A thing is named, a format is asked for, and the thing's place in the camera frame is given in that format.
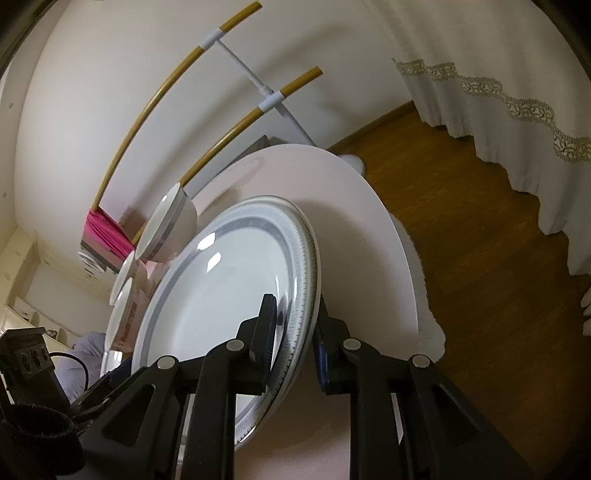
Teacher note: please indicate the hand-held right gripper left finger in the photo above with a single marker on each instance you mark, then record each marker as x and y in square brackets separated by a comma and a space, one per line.
[259, 350]

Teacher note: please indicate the grey rimmed white plate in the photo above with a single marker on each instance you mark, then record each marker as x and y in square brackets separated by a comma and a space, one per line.
[207, 286]

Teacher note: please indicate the white fluffy rug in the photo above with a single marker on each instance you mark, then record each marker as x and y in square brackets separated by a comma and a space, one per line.
[431, 332]

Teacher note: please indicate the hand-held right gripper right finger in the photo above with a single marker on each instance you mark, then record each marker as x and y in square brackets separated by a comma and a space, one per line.
[323, 364]

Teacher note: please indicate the grey bedding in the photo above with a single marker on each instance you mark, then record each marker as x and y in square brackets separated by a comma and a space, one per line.
[81, 364]

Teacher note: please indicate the cream cabinet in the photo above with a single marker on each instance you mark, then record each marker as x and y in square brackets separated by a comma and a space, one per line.
[27, 263]

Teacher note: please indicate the white bowl with grey band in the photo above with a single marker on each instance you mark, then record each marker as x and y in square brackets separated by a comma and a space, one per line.
[178, 226]

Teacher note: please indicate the pink cloth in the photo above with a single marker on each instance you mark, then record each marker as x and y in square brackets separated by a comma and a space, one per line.
[104, 230]

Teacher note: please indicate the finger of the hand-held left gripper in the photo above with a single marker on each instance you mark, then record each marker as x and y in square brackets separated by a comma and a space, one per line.
[101, 392]

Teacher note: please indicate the white lace trimmed curtain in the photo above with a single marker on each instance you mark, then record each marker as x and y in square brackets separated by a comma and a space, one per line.
[485, 37]

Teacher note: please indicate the white rack with wooden poles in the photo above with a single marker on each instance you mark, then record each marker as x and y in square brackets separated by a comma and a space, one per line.
[249, 74]

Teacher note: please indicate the grey cloth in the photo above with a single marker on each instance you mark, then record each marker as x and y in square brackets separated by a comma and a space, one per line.
[94, 251]

